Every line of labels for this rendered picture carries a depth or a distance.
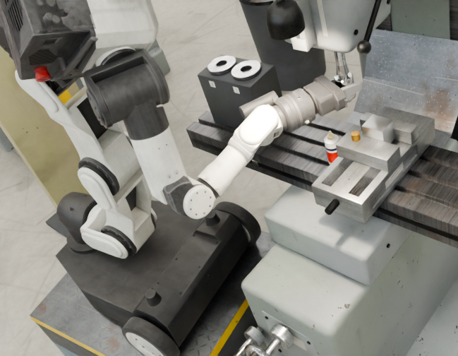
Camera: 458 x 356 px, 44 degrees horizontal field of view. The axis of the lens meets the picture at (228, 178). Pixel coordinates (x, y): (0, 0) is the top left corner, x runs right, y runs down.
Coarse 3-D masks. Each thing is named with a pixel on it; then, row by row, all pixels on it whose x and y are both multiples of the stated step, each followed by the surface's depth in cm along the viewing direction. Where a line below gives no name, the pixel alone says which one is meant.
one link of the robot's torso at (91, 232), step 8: (96, 208) 201; (88, 216) 201; (96, 216) 198; (104, 216) 201; (88, 224) 197; (96, 224) 199; (104, 224) 202; (88, 232) 195; (96, 232) 192; (88, 240) 198; (96, 240) 194; (104, 240) 191; (112, 240) 189; (96, 248) 199; (104, 248) 195; (112, 248) 191; (120, 248) 189; (120, 256) 193
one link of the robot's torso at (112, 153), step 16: (16, 80) 147; (32, 80) 143; (32, 96) 148; (48, 96) 145; (80, 96) 152; (48, 112) 152; (64, 112) 147; (80, 112) 155; (64, 128) 159; (80, 128) 151; (96, 128) 162; (112, 128) 164; (80, 144) 161; (96, 144) 156; (112, 144) 161; (128, 144) 166; (80, 160) 165; (96, 160) 162; (112, 160) 162; (128, 160) 166; (112, 176) 162; (128, 176) 168; (112, 192) 168
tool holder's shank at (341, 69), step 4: (336, 52) 134; (340, 52) 134; (336, 56) 135; (340, 56) 135; (344, 56) 135; (336, 60) 136; (340, 60) 135; (344, 60) 136; (336, 64) 137; (340, 64) 136; (344, 64) 136; (336, 68) 138; (340, 68) 137; (344, 68) 137; (336, 72) 139; (340, 72) 137; (344, 72) 137; (348, 72) 138; (340, 76) 139; (344, 76) 138
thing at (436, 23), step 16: (400, 0) 159; (416, 0) 156; (432, 0) 153; (448, 0) 149; (400, 16) 163; (416, 16) 159; (432, 16) 156; (448, 16) 153; (416, 32) 163; (432, 32) 159; (448, 32) 156
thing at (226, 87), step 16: (208, 64) 175; (224, 64) 175; (240, 64) 170; (256, 64) 167; (208, 80) 173; (224, 80) 168; (240, 80) 165; (256, 80) 164; (272, 80) 168; (208, 96) 179; (224, 96) 173; (240, 96) 168; (256, 96) 165; (224, 112) 179; (240, 112) 174
